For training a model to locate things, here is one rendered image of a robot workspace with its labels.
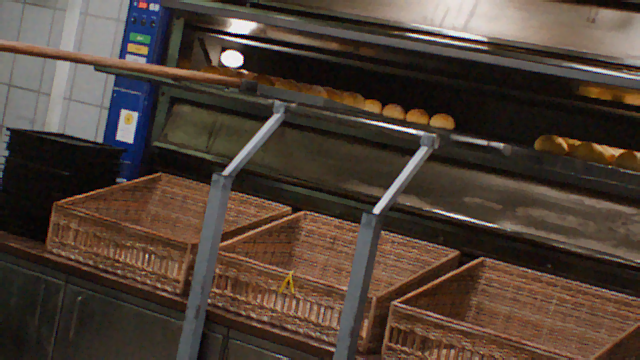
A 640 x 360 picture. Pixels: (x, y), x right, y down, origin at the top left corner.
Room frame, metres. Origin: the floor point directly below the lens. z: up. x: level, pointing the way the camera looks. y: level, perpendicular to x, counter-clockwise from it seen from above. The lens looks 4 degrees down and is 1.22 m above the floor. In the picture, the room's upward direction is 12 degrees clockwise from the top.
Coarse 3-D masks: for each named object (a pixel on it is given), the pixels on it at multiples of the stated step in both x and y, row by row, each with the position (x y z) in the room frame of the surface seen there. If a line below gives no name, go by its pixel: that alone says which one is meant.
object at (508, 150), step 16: (272, 96) 4.15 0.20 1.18; (336, 112) 4.02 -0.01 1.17; (352, 112) 4.02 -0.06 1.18; (416, 128) 3.87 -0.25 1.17; (448, 144) 3.81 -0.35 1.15; (464, 144) 3.79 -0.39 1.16; (480, 144) 3.76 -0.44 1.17; (496, 144) 3.73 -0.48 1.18; (512, 160) 3.70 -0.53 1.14; (528, 160) 3.68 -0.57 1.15; (544, 160) 3.65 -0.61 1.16; (560, 160) 3.63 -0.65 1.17; (576, 160) 3.61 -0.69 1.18; (592, 176) 3.58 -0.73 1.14; (608, 176) 3.55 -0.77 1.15; (624, 176) 3.53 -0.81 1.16
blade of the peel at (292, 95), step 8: (200, 72) 4.37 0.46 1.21; (264, 88) 4.22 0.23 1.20; (272, 88) 4.20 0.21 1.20; (280, 88) 4.19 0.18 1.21; (280, 96) 4.18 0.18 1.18; (288, 96) 4.17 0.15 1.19; (296, 96) 4.15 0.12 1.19; (304, 96) 4.14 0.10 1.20; (312, 96) 4.12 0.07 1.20; (320, 96) 4.10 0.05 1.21; (320, 104) 4.10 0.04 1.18; (328, 104) 4.13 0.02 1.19; (336, 104) 4.16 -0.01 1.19; (344, 104) 4.20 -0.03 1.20; (368, 112) 4.33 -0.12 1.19
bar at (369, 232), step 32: (224, 96) 3.79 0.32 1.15; (256, 96) 3.74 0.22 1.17; (384, 128) 3.50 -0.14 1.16; (416, 160) 3.39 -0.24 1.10; (224, 192) 3.49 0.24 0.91; (192, 288) 3.50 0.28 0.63; (352, 288) 3.24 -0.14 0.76; (192, 320) 3.49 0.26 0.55; (352, 320) 3.23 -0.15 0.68; (192, 352) 3.49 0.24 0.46; (352, 352) 3.25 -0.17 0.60
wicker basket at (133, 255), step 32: (96, 192) 4.07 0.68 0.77; (128, 192) 4.20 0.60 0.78; (160, 192) 4.29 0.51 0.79; (192, 192) 4.23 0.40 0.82; (64, 224) 3.90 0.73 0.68; (96, 224) 3.83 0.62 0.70; (128, 224) 3.77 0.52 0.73; (160, 224) 4.24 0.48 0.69; (192, 224) 4.18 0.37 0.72; (224, 224) 4.12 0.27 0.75; (256, 224) 3.88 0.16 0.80; (64, 256) 3.89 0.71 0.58; (96, 256) 3.82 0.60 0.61; (128, 256) 4.09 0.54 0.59; (160, 256) 3.69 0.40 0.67; (192, 256) 3.66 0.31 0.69; (160, 288) 3.68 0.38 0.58
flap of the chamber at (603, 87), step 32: (256, 32) 4.19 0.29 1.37; (288, 32) 4.03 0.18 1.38; (320, 32) 3.91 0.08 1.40; (352, 32) 3.85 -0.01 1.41; (416, 64) 3.93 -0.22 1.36; (448, 64) 3.79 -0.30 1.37; (480, 64) 3.65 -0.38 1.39; (512, 64) 3.57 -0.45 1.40; (544, 64) 3.53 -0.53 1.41; (608, 96) 3.57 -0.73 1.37
